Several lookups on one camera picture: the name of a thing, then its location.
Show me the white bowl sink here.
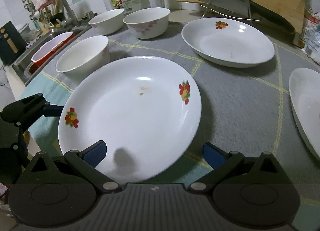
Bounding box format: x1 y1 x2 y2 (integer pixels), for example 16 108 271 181
56 35 110 81

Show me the white floral bowl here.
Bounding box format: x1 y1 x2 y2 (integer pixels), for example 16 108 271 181
123 7 171 40

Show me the steel kitchen faucet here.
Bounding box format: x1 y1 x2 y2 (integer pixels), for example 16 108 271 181
61 0 79 27

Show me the grey checked table mat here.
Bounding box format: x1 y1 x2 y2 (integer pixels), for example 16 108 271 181
21 21 320 206

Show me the white red strainer basket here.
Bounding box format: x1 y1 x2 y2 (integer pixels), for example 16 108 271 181
31 32 74 67

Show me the dark air fryer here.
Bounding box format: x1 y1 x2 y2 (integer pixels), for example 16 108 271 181
0 21 27 65

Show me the sink soap dispenser knob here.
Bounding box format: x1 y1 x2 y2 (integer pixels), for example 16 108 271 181
86 11 94 20

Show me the white plastic food bag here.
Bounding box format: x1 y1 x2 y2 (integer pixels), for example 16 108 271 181
300 7 319 64

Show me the steel cleaver knife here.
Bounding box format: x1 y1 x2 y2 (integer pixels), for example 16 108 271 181
198 0 295 34

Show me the wire knife stand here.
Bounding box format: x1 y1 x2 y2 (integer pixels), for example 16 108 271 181
199 0 261 23

